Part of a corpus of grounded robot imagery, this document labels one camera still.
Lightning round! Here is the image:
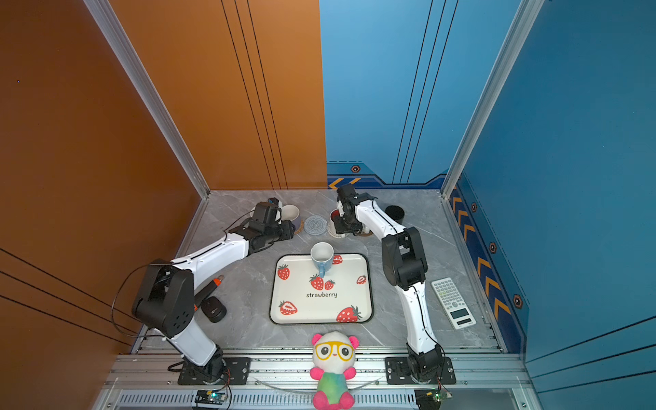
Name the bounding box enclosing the white mug purple handle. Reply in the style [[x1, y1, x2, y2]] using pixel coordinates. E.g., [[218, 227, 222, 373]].
[[281, 204, 301, 226]]

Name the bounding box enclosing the grey blue rope coaster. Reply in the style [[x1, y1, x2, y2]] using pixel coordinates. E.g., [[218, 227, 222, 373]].
[[303, 215, 328, 236]]

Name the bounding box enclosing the black mug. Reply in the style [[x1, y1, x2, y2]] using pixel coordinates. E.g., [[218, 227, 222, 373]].
[[384, 205, 406, 225]]

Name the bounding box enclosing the blue mug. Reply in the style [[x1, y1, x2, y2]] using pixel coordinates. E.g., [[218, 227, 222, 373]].
[[310, 242, 335, 278]]

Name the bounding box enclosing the red interior mug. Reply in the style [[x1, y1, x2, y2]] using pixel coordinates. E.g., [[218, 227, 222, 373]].
[[331, 209, 341, 233]]

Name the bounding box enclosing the multicolour woven coaster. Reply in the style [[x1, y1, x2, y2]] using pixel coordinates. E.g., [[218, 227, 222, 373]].
[[328, 231, 347, 239]]

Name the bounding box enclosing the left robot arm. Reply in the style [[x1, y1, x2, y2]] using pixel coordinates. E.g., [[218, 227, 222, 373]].
[[132, 197, 295, 384]]

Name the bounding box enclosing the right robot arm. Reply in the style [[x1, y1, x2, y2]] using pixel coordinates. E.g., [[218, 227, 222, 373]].
[[333, 184, 446, 384]]

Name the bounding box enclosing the white strawberry serving tray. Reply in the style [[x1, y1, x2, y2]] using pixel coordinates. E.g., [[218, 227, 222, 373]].
[[269, 253, 374, 325]]

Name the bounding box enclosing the plush panda toy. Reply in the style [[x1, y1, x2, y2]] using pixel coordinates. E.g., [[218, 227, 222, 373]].
[[310, 331, 360, 409]]

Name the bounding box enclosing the white calculator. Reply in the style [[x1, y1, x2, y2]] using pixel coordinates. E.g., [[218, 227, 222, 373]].
[[430, 278, 476, 330]]

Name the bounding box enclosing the left green circuit board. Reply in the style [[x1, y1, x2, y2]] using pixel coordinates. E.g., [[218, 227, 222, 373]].
[[194, 389, 229, 409]]

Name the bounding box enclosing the right circuit board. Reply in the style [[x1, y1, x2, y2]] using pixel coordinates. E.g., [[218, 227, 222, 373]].
[[413, 389, 452, 410]]

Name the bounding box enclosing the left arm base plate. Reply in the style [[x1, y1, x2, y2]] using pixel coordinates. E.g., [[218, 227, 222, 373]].
[[178, 356, 251, 386]]

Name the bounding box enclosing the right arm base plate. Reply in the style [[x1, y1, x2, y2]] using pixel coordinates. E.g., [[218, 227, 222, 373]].
[[384, 356, 457, 385]]

